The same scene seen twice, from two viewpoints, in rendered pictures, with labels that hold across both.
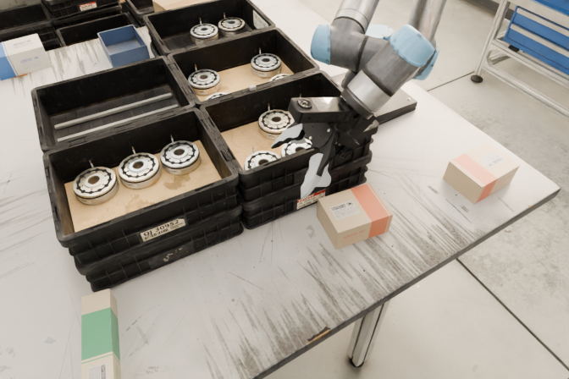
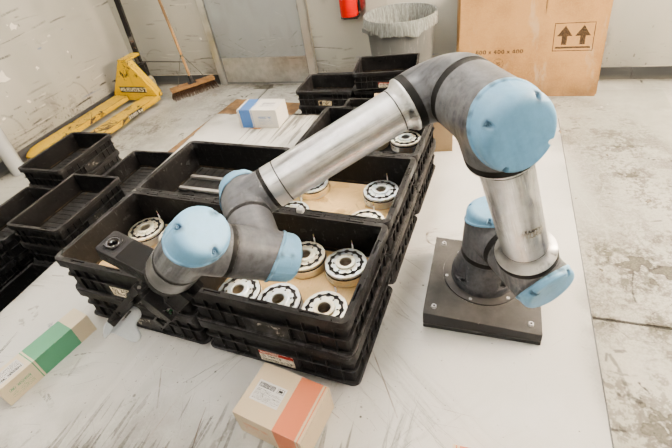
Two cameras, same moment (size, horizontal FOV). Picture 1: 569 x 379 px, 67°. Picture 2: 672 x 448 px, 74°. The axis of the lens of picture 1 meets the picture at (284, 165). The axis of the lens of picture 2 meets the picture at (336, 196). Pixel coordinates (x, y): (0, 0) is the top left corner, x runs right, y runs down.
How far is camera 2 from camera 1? 0.90 m
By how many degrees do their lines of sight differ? 41
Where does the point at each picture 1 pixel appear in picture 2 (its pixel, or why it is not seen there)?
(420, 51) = (172, 246)
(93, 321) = (55, 330)
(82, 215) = not seen: hidden behind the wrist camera
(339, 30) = (237, 183)
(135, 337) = (70, 365)
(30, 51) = (266, 111)
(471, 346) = not seen: outside the picture
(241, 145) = not seen: hidden behind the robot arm
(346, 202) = (280, 388)
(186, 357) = (65, 409)
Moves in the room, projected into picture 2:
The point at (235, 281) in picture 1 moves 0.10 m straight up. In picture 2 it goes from (154, 381) to (137, 357)
